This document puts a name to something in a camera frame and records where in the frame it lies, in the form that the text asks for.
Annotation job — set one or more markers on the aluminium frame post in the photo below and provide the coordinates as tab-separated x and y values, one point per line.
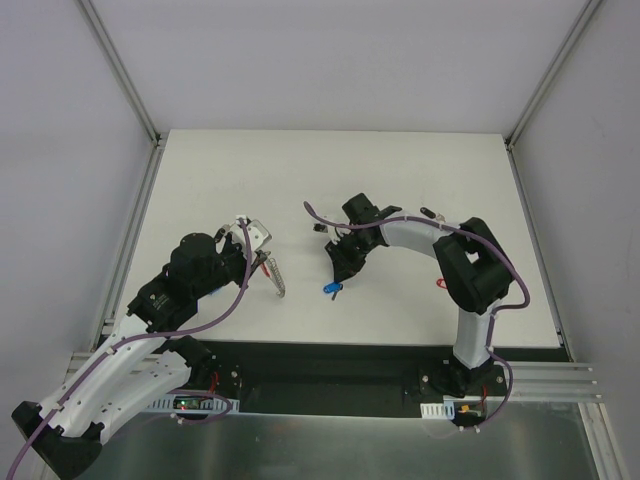
119	71
578	29

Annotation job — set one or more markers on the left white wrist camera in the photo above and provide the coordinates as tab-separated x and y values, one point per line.
249	232

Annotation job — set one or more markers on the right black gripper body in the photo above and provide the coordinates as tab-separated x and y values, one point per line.
345	256

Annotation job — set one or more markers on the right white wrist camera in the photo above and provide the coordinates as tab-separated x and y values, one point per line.
327	222

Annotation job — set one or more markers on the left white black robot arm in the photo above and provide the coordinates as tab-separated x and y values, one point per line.
149	354

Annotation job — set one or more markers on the left white cable duct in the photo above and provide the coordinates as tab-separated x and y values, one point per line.
191	405

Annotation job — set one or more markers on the white cable duct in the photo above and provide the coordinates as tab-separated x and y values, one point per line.
438	411
191	405

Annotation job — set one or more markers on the black tag key near organizer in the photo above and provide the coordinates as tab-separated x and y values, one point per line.
224	235

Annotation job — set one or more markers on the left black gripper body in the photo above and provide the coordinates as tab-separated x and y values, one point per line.
245	265

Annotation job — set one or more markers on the red handled keyring organizer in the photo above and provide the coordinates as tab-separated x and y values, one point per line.
270	269

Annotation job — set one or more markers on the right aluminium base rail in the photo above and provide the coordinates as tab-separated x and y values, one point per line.
554	382

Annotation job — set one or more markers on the right aluminium frame post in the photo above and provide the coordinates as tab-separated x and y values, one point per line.
578	29

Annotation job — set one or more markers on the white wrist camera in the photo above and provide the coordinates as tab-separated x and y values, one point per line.
327	222
249	232

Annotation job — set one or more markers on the left aluminium frame post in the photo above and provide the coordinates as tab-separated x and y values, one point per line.
119	71

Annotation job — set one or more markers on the right white cable duct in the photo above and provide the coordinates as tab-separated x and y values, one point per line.
438	411

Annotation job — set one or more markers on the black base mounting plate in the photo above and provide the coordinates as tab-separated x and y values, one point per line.
379	381

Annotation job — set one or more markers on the black tag key right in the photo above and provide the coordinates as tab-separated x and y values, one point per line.
438	217

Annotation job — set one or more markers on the blue tag key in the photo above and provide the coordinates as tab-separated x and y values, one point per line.
333	289

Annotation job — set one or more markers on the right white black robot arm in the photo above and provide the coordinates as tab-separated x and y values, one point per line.
470	261

